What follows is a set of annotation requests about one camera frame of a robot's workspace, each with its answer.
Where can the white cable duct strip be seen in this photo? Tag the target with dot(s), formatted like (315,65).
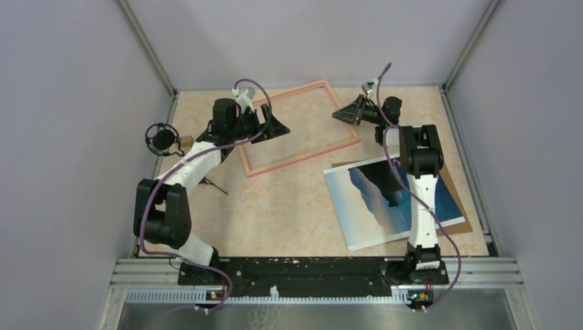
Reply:
(202,297)

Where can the small wooden block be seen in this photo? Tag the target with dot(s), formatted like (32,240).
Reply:
(187,141)

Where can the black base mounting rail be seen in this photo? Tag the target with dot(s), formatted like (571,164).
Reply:
(310,277)

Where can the blue mountain landscape photo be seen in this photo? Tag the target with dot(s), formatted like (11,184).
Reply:
(372,208)

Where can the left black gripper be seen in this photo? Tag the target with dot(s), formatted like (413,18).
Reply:
(276,129)

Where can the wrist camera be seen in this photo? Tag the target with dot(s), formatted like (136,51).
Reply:
(369,88)
(244,98)

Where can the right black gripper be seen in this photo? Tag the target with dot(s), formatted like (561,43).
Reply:
(353,113)

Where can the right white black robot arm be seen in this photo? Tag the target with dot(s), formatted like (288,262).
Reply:
(414,175)

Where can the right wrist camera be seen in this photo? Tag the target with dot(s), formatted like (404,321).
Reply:
(369,88)

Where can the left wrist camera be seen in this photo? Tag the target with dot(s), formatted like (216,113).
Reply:
(244,98)

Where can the black microphone on tripod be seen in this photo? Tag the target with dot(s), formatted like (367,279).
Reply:
(162,137)

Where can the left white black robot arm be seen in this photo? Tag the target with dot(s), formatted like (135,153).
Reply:
(162,211)

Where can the pink wooden picture frame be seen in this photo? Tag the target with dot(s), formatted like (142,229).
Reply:
(307,112)

